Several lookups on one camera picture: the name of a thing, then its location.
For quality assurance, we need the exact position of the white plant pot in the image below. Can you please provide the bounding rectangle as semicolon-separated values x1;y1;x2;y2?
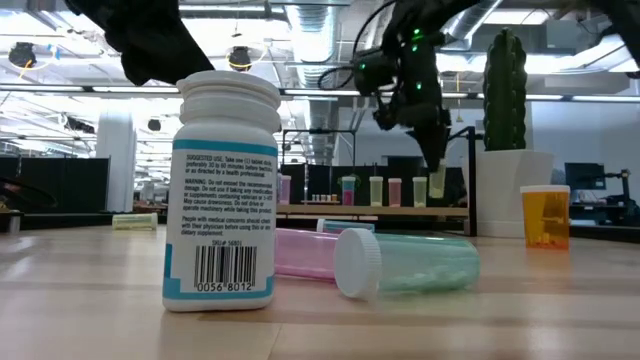
474;148;556;239

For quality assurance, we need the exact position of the wooden shelf black frame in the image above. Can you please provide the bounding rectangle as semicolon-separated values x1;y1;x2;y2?
275;125;477;238

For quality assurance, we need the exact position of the large orange pill vial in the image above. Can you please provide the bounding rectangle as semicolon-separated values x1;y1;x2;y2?
519;184;572;250

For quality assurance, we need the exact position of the yellow hanging pendant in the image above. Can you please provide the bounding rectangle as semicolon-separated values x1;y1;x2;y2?
453;72;464;125

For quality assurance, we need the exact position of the green pill vial white cap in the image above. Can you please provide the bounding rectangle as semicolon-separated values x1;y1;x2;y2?
333;227;482;301

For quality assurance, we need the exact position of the large white medicine bottle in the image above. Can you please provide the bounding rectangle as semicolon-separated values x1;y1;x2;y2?
162;69;282;313

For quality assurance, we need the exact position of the black partition wall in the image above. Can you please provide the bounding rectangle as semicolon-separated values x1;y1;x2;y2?
0;156;111;216

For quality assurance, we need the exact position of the black ceiling dome camera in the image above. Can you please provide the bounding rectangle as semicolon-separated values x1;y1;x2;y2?
228;45;253;73
8;41;37;70

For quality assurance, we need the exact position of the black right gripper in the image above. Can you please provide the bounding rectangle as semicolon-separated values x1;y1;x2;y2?
373;0;454;174

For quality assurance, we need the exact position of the dark computer monitor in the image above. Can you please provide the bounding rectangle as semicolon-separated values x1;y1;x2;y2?
564;161;608;191

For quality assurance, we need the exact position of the ceiling light strip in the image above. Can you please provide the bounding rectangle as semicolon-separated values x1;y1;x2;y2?
282;88;485;100

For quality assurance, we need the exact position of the white column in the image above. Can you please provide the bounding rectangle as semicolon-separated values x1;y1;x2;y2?
96;110;138;214

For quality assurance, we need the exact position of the green cactus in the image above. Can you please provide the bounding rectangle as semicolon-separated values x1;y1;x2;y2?
481;27;529;153

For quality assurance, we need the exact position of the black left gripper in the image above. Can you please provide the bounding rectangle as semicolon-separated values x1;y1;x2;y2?
64;0;216;86

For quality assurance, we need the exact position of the black rectangular metal frame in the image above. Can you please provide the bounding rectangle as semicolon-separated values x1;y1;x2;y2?
281;128;358;167

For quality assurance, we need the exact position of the blue vial with pink pills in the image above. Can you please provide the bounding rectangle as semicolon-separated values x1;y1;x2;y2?
341;175;357;207

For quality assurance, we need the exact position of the black aluminium table frame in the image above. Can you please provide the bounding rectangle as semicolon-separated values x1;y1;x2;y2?
0;212;640;245

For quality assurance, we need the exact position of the silver smooth air duct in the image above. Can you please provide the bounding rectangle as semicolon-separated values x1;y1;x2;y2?
399;0;504;94

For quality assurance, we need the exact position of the silver ribbed air duct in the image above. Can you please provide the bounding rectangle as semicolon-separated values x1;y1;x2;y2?
287;0;346;166

